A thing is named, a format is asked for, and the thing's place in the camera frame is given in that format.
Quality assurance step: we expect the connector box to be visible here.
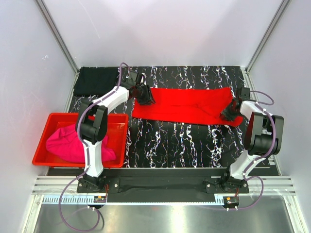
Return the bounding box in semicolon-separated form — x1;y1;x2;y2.
224;196;240;206
94;196;107;203

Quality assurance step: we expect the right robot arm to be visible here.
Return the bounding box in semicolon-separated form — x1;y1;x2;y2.
217;87;284;193

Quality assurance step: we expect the aluminium frame rail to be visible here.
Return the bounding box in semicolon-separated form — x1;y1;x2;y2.
33;176;295;206

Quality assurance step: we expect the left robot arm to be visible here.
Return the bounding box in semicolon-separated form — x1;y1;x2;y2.
75;71;155;192

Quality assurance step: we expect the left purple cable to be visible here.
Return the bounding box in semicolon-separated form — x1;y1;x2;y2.
58;62;133;230

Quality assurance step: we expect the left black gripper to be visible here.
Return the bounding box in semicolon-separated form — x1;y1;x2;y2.
135;83;156;106

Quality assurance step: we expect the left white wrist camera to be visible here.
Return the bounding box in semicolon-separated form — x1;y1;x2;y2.
138;73;146;85

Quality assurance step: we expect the purple cable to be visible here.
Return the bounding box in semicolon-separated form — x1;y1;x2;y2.
238;91;277;212
58;62;133;230

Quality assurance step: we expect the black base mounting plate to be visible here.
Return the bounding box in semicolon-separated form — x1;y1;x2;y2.
77;168;249;204

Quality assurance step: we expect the folded black t shirt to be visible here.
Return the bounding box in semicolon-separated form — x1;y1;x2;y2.
73;67;119;96

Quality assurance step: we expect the left connector box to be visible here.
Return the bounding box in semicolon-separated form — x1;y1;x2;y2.
94;196;107;203

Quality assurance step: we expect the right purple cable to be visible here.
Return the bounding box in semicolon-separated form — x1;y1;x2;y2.
238;91;277;212

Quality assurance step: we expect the red plastic bin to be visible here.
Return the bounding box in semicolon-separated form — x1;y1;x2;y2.
32;113;129;168

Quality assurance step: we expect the right connector box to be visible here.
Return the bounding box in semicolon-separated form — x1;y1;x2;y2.
224;196;240;206

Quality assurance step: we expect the red t shirt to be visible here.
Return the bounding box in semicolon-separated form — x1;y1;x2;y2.
132;87;243;127

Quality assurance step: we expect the pink t shirt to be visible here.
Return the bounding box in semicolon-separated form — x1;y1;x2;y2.
45;122;117;164

